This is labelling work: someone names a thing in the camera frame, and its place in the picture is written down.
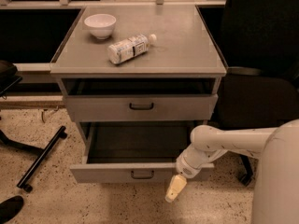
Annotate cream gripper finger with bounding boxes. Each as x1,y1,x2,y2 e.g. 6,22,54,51
165,175,187,203

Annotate grey drawer cabinet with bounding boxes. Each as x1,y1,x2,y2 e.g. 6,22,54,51
49,4,227,176

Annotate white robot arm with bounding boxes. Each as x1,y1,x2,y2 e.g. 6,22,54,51
165,119,299,224

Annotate black office chair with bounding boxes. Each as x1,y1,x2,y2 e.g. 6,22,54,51
211,0,299,187

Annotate black chair base left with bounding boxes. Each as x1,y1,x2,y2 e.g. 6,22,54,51
0,60,67,193

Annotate black shoe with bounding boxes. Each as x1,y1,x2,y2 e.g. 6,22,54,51
0,195,24,224

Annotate grey drawer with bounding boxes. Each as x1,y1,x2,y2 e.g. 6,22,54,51
64,94,218,121
69,120,216,184

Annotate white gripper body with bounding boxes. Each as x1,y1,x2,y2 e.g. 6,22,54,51
176,147,206,179

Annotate white bowl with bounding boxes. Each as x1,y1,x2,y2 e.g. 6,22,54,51
84,14,117,39

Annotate white plastic bottle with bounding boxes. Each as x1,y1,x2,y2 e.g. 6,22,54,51
107,34,157,64

